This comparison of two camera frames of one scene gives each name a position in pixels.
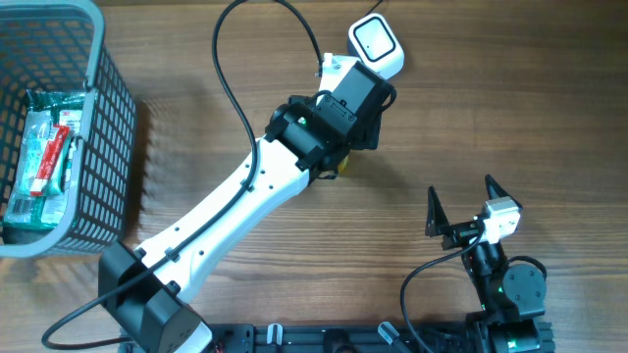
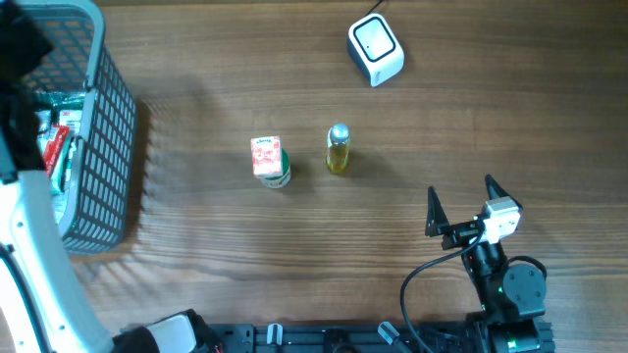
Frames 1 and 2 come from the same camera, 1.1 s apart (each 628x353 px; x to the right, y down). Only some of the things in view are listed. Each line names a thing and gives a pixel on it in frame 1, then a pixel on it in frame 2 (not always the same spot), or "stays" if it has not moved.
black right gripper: [458, 232] stays
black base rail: [340, 338] stays
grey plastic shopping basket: [59, 45] stays
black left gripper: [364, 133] -> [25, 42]
